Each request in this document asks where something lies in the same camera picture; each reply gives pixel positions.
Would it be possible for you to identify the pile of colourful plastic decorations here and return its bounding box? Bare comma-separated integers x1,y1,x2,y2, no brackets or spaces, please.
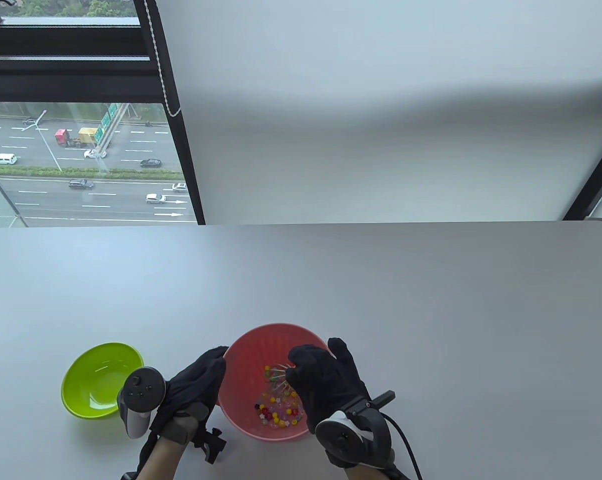
254,366,307,430

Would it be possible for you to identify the pink salad bowl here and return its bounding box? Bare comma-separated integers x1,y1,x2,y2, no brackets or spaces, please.
217,323,331,442

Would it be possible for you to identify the grey left hand controller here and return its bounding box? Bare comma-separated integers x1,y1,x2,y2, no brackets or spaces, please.
116,366,167,440

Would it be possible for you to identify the white roller blind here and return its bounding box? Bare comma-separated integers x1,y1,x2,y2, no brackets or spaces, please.
156,0,602,224

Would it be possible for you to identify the teal whisk with wooden handle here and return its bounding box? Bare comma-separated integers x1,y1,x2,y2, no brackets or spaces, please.
266,367,301,402

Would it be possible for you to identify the green plastic bowl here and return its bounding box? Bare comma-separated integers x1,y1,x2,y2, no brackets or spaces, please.
61,342,145,420

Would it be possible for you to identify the person's left hand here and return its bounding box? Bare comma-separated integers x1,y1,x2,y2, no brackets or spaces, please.
148,345,229,446

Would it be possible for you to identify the person's right forearm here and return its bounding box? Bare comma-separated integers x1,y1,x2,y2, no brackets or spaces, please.
343,465,396,480

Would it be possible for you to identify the person's left forearm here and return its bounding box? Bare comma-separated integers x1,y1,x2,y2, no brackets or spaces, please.
135,434,187,480

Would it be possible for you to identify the black window frame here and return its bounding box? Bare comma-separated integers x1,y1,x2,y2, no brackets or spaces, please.
0,0,209,227

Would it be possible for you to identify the black right hand controller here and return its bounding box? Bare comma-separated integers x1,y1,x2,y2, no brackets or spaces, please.
314,390,396,470

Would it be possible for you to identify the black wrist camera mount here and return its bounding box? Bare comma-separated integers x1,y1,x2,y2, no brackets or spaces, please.
191,424,228,464

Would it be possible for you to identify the black cable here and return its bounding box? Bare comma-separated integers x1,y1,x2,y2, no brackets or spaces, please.
382,411,424,480

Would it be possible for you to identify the person's right hand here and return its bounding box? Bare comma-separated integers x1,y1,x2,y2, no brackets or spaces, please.
285,337,372,435

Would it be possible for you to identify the white bead chain cord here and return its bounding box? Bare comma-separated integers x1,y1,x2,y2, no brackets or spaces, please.
143,0,184,119

